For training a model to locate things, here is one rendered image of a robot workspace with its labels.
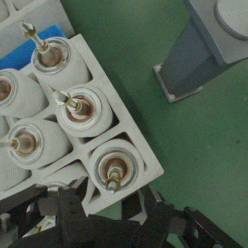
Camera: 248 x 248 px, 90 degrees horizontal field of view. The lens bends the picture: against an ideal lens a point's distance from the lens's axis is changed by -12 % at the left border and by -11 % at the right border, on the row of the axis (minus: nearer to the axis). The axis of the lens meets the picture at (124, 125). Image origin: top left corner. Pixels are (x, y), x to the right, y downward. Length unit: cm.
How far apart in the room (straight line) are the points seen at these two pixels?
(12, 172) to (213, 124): 62
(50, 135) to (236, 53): 35
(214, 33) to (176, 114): 32
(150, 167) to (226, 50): 26
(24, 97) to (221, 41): 36
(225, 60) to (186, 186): 43
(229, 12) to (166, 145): 40
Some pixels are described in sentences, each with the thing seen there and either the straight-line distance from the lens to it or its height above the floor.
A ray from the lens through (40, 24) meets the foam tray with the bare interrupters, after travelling 57.
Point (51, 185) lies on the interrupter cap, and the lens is 28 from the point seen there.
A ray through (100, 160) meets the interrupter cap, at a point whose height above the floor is 25.
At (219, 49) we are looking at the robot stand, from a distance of 27.
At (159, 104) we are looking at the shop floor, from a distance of 51.
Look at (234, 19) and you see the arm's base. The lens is 29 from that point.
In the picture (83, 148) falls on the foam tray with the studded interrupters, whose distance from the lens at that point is 32.
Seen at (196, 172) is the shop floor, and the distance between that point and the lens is 57.
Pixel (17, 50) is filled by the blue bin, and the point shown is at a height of 11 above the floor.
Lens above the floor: 49
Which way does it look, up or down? 86 degrees down
